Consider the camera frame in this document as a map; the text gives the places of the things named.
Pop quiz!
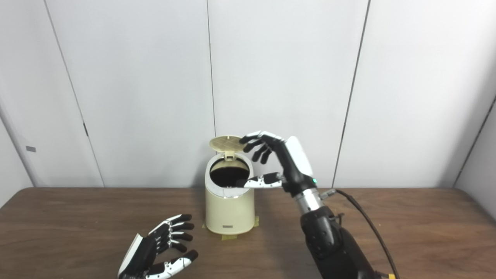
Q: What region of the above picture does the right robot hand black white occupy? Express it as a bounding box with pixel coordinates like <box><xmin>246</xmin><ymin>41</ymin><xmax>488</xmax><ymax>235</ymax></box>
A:
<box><xmin>236</xmin><ymin>131</ymin><xmax>319</xmax><ymax>196</ymax></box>

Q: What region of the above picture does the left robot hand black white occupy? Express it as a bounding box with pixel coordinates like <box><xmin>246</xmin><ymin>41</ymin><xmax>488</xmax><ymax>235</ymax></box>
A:
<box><xmin>117</xmin><ymin>214</ymin><xmax>199</xmax><ymax>279</ymax></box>

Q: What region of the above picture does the round cream bin lid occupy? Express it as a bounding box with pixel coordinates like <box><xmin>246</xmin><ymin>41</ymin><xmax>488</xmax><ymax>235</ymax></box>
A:
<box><xmin>209</xmin><ymin>135</ymin><xmax>248</xmax><ymax>161</ymax></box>

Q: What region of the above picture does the cream-colored bin body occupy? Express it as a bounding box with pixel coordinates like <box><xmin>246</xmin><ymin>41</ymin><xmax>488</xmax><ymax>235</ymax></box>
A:
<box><xmin>205</xmin><ymin>153</ymin><xmax>255</xmax><ymax>235</ymax></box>

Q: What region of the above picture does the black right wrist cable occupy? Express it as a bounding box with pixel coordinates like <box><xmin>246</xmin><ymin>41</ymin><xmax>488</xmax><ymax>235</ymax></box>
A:
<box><xmin>320</xmin><ymin>189</ymin><xmax>400</xmax><ymax>279</ymax></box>

